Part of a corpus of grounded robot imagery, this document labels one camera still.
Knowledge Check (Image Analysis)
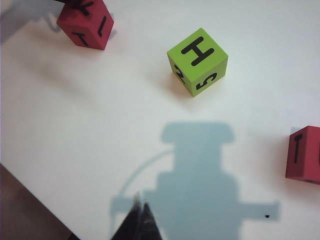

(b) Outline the red foam block with penguin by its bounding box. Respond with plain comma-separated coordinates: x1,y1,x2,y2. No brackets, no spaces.
56,0,115,51

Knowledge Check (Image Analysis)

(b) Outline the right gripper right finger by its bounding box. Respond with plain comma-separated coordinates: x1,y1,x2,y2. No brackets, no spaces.
140,201,164,240

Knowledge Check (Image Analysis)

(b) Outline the red foam block with 0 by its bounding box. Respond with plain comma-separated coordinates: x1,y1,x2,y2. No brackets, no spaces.
285,125,320,186

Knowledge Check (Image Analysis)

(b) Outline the green foam block with 2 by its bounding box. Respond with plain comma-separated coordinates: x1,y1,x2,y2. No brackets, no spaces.
166,27,229,98

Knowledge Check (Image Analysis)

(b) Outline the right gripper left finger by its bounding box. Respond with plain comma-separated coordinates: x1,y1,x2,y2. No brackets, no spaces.
109,192,142,240

